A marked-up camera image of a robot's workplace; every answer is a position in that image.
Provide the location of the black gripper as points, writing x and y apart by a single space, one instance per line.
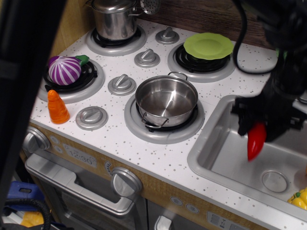
273 107

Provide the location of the red toy chili pepper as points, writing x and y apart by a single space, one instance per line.
256 138

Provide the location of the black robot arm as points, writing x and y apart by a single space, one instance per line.
285 28

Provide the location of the yellow toy bell pepper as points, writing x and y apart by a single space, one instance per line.
299 199

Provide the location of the shallow steel pan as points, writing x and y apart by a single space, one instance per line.
166 100

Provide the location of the tall steel pot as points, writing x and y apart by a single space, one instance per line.
115 20

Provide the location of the silver sink basin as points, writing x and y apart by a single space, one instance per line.
220 155

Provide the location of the green bumpy toy gourd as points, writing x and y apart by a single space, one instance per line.
281 54

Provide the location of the front right burner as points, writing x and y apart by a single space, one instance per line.
167 135

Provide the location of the green plastic plate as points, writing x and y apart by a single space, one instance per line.
208 46

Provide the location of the silver stove knob back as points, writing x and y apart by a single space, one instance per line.
167 36

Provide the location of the silver stove knob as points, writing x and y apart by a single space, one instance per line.
122 85
147 59
91 118
167 36

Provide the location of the silver oven dial right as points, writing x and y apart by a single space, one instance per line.
125 183

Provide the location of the silver oven dial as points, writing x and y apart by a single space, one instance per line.
125 183
35 140

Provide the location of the hanging steel skimmer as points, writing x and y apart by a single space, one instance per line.
150 7

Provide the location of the back left burner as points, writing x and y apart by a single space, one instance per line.
110 48

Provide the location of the silver stove knob front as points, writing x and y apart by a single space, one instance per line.
91 118

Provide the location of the front left burner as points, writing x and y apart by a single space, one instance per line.
90 82

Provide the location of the orange toy carrot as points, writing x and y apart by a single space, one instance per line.
58 111

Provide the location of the purple striped toy onion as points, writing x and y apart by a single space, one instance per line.
65 71

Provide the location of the silver oven dial left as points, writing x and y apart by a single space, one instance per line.
35 140

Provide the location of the yellow cloth on floor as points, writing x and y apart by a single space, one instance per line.
33 218

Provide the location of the blue object on floor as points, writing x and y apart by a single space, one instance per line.
23 190

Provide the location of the silver oven door handle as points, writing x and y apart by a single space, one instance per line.
64 179

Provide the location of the dark foreground post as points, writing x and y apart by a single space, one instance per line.
27 32

